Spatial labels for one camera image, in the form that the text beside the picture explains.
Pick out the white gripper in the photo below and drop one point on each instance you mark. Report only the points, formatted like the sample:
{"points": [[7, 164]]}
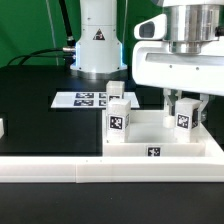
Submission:
{"points": [[154, 65]]}

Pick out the white square tabletop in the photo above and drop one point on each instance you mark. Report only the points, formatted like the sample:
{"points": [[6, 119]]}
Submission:
{"points": [[148, 137]]}

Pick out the white L-shaped fence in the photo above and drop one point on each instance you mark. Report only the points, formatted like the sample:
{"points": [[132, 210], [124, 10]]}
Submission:
{"points": [[209, 168]]}

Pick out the white marker plate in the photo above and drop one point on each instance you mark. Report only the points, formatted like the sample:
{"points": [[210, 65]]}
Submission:
{"points": [[68, 100]]}

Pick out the white block left edge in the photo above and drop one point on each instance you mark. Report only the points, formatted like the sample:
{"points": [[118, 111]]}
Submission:
{"points": [[1, 128]]}

